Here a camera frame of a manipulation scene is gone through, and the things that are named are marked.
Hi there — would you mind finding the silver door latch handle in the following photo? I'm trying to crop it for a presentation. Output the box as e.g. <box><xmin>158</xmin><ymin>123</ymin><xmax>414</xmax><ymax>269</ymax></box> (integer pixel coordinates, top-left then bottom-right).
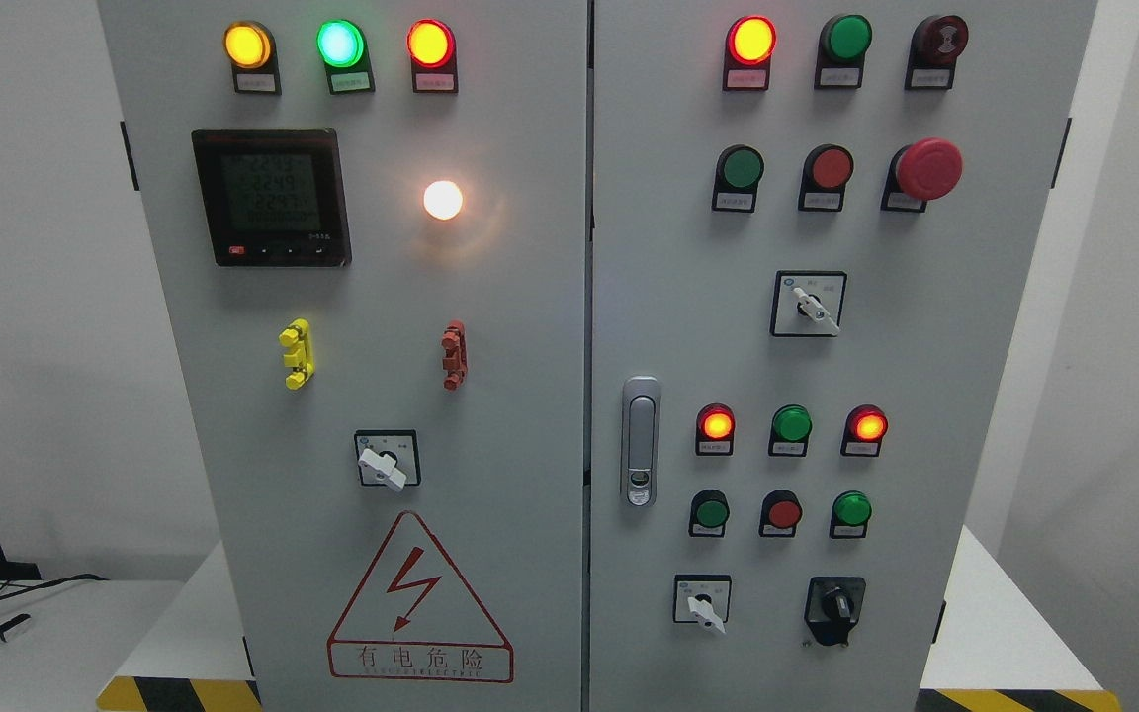
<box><xmin>620</xmin><ymin>377</ymin><xmax>661</xmax><ymax>506</ymax></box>

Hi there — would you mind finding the white selector switch lower right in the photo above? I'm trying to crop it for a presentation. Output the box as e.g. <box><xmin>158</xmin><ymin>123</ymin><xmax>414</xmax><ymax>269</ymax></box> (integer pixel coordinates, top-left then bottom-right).
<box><xmin>672</xmin><ymin>574</ymin><xmax>734</xmax><ymax>635</ymax></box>

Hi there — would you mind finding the red electric hazard warning sticker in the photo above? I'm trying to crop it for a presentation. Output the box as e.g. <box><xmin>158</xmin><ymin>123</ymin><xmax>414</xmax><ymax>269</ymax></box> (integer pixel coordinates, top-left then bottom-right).
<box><xmin>328</xmin><ymin>510</ymin><xmax>514</xmax><ymax>684</ymax></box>

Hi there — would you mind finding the green push button upper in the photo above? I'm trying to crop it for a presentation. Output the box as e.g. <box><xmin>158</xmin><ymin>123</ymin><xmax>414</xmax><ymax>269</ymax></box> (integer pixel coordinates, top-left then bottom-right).
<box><xmin>711</xmin><ymin>144</ymin><xmax>764</xmax><ymax>213</ymax></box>

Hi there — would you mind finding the grey electrical cabinet left door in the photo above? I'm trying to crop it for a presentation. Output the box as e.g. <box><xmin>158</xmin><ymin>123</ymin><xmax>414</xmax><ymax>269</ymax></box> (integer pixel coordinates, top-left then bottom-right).
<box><xmin>98</xmin><ymin>1</ymin><xmax>587</xmax><ymax>711</ymax></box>

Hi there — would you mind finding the black cable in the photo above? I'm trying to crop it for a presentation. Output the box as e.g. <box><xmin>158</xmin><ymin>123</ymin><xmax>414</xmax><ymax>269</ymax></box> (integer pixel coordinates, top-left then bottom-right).
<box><xmin>0</xmin><ymin>572</ymin><xmax>110</xmax><ymax>612</ymax></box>

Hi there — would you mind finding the white selector switch upper right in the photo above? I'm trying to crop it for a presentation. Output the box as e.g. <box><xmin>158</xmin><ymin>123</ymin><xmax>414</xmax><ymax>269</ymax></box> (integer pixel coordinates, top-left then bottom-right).
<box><xmin>771</xmin><ymin>270</ymin><xmax>849</xmax><ymax>337</ymax></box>

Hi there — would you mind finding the white selector switch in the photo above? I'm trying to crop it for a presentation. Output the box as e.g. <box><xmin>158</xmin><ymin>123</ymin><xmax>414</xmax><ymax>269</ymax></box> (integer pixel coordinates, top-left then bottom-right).
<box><xmin>771</xmin><ymin>270</ymin><xmax>849</xmax><ymax>337</ymax></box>
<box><xmin>672</xmin><ymin>574</ymin><xmax>734</xmax><ymax>635</ymax></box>

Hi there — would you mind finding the green push button lower right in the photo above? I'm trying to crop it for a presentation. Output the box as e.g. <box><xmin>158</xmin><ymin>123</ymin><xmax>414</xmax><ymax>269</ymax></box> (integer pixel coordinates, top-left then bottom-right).
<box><xmin>829</xmin><ymin>490</ymin><xmax>872</xmax><ymax>540</ymax></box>

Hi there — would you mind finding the red lit indicator light left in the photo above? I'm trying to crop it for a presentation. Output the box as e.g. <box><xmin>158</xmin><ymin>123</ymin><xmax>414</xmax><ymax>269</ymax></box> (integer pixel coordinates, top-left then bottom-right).
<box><xmin>405</xmin><ymin>18</ymin><xmax>460</xmax><ymax>95</ymax></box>

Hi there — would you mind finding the dark red buzzer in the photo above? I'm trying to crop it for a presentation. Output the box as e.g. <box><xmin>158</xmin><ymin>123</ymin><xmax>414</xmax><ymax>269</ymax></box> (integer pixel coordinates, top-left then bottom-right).
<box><xmin>906</xmin><ymin>14</ymin><xmax>969</xmax><ymax>91</ymax></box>

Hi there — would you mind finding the red lit indicator top right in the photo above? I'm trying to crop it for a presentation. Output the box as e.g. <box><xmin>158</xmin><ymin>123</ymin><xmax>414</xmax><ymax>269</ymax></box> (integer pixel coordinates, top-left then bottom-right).
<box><xmin>722</xmin><ymin>14</ymin><xmax>777</xmax><ymax>93</ymax></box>

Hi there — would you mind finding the grey electrical cabinet right door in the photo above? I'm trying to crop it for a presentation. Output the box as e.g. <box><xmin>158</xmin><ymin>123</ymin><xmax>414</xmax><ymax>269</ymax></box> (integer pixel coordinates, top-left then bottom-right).
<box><xmin>587</xmin><ymin>1</ymin><xmax>1095</xmax><ymax>711</ymax></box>

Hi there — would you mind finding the white glowing lamp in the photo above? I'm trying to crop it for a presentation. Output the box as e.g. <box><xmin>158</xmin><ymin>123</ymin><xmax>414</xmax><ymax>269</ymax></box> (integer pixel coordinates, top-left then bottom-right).
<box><xmin>423</xmin><ymin>180</ymin><xmax>462</xmax><ymax>222</ymax></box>

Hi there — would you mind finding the green lit indicator light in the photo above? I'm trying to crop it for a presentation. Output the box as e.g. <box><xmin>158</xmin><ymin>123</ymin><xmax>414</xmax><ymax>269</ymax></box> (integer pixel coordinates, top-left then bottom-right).
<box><xmin>316</xmin><ymin>19</ymin><xmax>375</xmax><ymax>95</ymax></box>

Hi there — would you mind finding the red lit indicator middle right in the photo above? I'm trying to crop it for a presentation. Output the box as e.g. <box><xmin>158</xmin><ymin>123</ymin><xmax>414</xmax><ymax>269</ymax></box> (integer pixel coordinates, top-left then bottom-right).
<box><xmin>839</xmin><ymin>404</ymin><xmax>890</xmax><ymax>457</ymax></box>

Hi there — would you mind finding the green push button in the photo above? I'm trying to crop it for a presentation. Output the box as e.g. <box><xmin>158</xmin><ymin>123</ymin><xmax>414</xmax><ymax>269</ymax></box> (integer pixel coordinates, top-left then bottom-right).
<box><xmin>687</xmin><ymin>489</ymin><xmax>731</xmax><ymax>538</ymax></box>
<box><xmin>829</xmin><ymin>490</ymin><xmax>872</xmax><ymax>540</ymax></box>
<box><xmin>711</xmin><ymin>144</ymin><xmax>764</xmax><ymax>213</ymax></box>

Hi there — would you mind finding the red terminal connector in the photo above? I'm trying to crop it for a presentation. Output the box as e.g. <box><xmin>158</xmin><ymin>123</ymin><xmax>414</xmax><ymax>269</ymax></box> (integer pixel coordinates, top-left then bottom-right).
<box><xmin>440</xmin><ymin>319</ymin><xmax>469</xmax><ymax>392</ymax></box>

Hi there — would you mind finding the red push button upper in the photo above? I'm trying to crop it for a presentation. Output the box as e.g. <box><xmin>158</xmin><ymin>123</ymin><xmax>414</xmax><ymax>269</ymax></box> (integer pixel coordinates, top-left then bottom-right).
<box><xmin>797</xmin><ymin>144</ymin><xmax>854</xmax><ymax>212</ymax></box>

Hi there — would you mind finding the green indicator top right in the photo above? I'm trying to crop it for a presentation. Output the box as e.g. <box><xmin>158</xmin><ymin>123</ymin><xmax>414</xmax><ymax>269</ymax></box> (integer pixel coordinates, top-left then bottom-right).
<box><xmin>814</xmin><ymin>14</ymin><xmax>872</xmax><ymax>90</ymax></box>

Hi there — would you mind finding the red lit indicator middle left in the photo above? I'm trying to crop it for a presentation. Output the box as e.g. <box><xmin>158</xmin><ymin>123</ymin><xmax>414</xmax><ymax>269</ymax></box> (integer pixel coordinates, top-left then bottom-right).
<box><xmin>693</xmin><ymin>402</ymin><xmax>736</xmax><ymax>457</ymax></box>

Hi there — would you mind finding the yellow terminal connector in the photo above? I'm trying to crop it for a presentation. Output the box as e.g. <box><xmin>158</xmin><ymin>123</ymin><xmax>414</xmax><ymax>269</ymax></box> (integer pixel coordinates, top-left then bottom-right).
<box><xmin>279</xmin><ymin>318</ymin><xmax>316</xmax><ymax>391</ymax></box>

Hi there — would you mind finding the grey electrical cabinet door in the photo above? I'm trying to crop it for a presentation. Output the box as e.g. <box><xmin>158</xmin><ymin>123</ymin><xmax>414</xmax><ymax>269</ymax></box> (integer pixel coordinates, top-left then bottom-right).
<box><xmin>98</xmin><ymin>1</ymin><xmax>587</xmax><ymax>711</ymax></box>
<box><xmin>587</xmin><ymin>1</ymin><xmax>1095</xmax><ymax>711</ymax></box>

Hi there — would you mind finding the red push button lower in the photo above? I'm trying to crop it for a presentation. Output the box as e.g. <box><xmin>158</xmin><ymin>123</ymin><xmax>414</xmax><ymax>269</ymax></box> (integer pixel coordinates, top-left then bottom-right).
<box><xmin>757</xmin><ymin>489</ymin><xmax>803</xmax><ymax>538</ymax></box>

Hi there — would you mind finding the white selector switch left door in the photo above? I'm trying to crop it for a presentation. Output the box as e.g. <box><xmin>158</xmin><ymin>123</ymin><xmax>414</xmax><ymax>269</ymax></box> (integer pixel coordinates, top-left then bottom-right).
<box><xmin>353</xmin><ymin>429</ymin><xmax>421</xmax><ymax>492</ymax></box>

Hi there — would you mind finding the red push button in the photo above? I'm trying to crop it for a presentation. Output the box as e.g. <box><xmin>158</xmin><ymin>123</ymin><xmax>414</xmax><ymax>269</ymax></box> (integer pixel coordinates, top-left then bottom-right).
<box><xmin>797</xmin><ymin>144</ymin><xmax>854</xmax><ymax>212</ymax></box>
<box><xmin>757</xmin><ymin>489</ymin><xmax>803</xmax><ymax>538</ymax></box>

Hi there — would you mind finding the green push button lower left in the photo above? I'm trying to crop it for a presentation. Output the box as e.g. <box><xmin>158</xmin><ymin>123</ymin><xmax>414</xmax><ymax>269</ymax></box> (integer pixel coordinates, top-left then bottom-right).
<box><xmin>687</xmin><ymin>489</ymin><xmax>731</xmax><ymax>538</ymax></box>

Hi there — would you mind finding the black rotary knob switch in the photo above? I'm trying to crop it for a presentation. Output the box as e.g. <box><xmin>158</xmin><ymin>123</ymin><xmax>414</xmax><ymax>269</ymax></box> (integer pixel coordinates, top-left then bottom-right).
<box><xmin>804</xmin><ymin>576</ymin><xmax>866</xmax><ymax>646</ymax></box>

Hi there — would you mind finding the small black white adapter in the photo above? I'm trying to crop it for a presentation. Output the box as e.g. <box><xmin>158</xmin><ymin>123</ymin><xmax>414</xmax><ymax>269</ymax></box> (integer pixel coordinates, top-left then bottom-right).
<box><xmin>0</xmin><ymin>613</ymin><xmax>33</xmax><ymax>644</ymax></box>

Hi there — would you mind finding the red emergency stop mushroom button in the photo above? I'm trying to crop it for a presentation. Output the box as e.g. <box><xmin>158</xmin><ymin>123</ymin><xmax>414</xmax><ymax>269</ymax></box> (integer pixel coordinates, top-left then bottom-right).
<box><xmin>880</xmin><ymin>136</ymin><xmax>962</xmax><ymax>214</ymax></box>

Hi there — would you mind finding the green indicator middle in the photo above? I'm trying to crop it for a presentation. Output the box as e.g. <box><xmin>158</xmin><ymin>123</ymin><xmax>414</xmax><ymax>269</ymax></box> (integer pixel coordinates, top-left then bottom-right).
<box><xmin>768</xmin><ymin>402</ymin><xmax>813</xmax><ymax>457</ymax></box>

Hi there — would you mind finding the yellow indicator light top left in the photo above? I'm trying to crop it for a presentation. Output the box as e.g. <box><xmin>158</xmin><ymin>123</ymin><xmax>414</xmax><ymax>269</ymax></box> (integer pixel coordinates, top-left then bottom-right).
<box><xmin>224</xmin><ymin>21</ymin><xmax>282</xmax><ymax>95</ymax></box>

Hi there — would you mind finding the black digital power meter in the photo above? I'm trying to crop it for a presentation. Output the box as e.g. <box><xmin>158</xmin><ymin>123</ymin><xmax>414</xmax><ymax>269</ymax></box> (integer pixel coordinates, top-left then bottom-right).
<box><xmin>191</xmin><ymin>128</ymin><xmax>352</xmax><ymax>269</ymax></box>

